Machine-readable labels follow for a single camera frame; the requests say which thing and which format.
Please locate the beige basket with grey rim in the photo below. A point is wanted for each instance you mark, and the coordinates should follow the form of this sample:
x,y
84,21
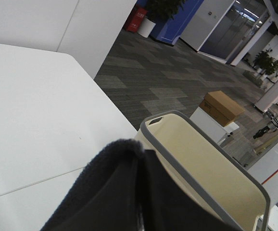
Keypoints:
x,y
205,172

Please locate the brown cardboard box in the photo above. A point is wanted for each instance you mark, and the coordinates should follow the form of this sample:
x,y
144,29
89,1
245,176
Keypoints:
x,y
221,108

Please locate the blue and white booth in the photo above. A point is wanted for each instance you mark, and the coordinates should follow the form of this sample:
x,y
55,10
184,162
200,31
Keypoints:
x,y
194,24

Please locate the white low cabinet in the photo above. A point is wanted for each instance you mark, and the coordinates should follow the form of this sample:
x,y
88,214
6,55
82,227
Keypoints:
x,y
211,127

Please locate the dark grey towel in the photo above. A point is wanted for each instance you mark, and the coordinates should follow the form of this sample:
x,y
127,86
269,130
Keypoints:
x,y
103,197

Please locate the potted plant in white planter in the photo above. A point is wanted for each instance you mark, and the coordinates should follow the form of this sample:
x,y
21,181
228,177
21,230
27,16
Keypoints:
x,y
159,12

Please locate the red fire extinguisher box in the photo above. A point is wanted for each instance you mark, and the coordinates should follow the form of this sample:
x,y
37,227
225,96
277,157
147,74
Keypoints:
x,y
135,18

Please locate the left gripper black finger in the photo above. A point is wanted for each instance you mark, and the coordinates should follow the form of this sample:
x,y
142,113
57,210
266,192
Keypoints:
x,y
164,206

